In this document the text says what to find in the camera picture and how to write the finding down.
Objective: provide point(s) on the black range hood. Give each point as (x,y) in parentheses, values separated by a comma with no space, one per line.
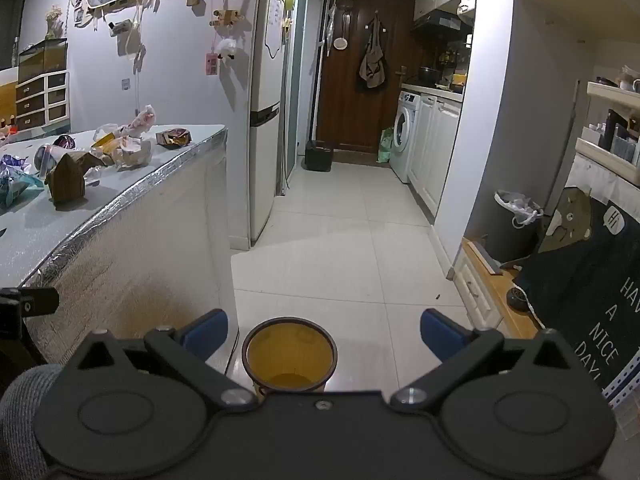
(442,22)

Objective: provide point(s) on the pink hanging card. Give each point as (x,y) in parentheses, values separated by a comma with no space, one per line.
(212,64)

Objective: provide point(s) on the white kitchen base cabinets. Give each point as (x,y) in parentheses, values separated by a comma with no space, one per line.
(435,150)

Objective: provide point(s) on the white and brown drawer chest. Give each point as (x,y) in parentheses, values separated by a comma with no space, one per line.
(42,100)

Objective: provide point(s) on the black round object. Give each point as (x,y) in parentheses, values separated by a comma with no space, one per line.
(519,297)

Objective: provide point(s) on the cream wall shelf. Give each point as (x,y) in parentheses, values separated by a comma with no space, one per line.
(612,145)

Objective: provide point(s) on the teal packet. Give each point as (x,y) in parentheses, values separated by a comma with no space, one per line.
(12,190)

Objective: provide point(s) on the brown paper carton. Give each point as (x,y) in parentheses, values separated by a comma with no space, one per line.
(65,185)

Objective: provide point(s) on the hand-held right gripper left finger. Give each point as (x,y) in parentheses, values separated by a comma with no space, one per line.
(205,334)

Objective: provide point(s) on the hanging cloth bag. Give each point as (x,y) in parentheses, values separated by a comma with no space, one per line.
(372,65)

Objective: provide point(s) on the yellow trash bin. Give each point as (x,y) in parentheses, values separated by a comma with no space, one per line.
(287,355)

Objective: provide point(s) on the grey trash can with liner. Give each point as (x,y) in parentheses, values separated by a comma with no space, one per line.
(515,230)

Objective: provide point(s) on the white refrigerator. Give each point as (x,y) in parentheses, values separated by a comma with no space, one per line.
(265,110)

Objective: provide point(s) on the dark bear print cloth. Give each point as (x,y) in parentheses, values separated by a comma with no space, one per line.
(580,280)

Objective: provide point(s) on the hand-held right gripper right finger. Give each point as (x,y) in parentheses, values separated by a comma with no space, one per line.
(442,334)

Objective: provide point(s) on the glass tank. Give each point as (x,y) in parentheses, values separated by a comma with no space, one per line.
(42,60)

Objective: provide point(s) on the white round hanging utensil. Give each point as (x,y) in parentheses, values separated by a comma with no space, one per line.
(340,43)

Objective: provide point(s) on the white plush toy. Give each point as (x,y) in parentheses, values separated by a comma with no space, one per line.
(227,49)

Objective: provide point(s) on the low wooden-top cabinet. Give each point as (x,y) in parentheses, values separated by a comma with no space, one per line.
(495,300)

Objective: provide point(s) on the brown crumpled paper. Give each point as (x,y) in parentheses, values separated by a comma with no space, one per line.
(92,160)

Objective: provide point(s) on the brown wooden door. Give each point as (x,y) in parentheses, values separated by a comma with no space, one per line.
(350,85)

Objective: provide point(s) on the person's left forearm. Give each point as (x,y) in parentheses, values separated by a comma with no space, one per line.
(25,410)

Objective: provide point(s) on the red and white plastic wrapper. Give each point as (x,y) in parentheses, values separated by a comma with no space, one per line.
(142,120)

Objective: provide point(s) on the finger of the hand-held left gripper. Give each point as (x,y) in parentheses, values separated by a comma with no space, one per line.
(42,301)

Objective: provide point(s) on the black cooking pot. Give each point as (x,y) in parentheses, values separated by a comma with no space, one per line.
(429,76)

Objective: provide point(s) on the green bag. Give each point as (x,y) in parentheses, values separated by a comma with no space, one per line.
(386,146)

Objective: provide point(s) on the wooden airplane decoration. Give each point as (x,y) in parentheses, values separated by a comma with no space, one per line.
(226,18)

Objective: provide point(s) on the beige paper bag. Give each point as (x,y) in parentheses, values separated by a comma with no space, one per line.
(132,155)

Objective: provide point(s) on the flower vase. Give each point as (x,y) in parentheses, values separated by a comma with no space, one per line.
(55,22)

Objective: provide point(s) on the gold brown snack wrapper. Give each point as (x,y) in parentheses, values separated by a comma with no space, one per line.
(175,138)

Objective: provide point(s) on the black bin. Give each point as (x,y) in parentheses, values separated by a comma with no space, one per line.
(319,156)

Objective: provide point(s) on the white washing machine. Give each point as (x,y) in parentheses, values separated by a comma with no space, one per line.
(406,130)

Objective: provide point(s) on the purple can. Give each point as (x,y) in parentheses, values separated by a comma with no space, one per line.
(64,142)

